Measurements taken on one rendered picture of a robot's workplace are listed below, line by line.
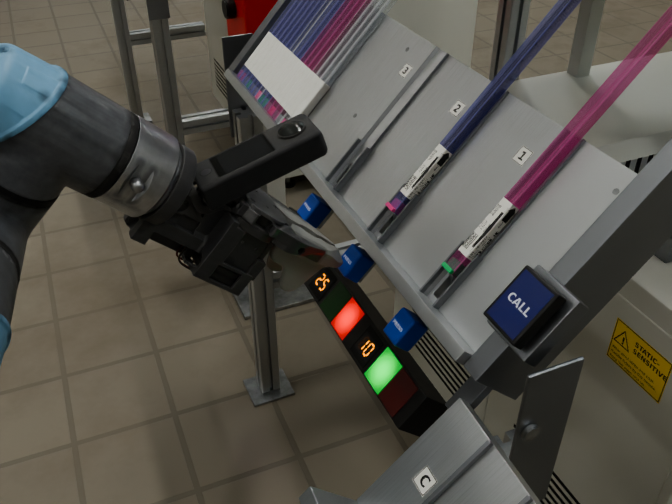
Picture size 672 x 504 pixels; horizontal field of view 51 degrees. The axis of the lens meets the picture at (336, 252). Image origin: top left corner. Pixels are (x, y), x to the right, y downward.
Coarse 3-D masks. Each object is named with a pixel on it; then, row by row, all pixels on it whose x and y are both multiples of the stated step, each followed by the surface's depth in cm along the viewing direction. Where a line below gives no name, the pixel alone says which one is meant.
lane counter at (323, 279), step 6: (324, 270) 78; (330, 270) 77; (318, 276) 78; (324, 276) 77; (330, 276) 77; (312, 282) 78; (318, 282) 78; (324, 282) 77; (330, 282) 76; (312, 288) 78; (318, 288) 77; (324, 288) 76; (318, 294) 77; (324, 294) 76; (318, 300) 76
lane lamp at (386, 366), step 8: (384, 352) 67; (376, 360) 67; (384, 360) 67; (392, 360) 66; (376, 368) 67; (384, 368) 66; (392, 368) 66; (400, 368) 65; (368, 376) 67; (376, 376) 66; (384, 376) 66; (392, 376) 65; (376, 384) 66; (384, 384) 65; (376, 392) 66
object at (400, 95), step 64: (384, 64) 83; (448, 64) 75; (320, 128) 87; (384, 128) 78; (448, 128) 71; (512, 128) 66; (384, 192) 74; (448, 192) 68; (576, 192) 58; (448, 256) 64; (512, 256) 60; (448, 320) 62
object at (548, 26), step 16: (560, 0) 66; (576, 0) 66; (560, 16) 66; (544, 32) 66; (528, 48) 67; (512, 64) 67; (496, 80) 68; (512, 80) 68; (480, 96) 68; (496, 96) 68; (480, 112) 68; (464, 128) 68; (448, 144) 69; (400, 192) 71; (400, 208) 71
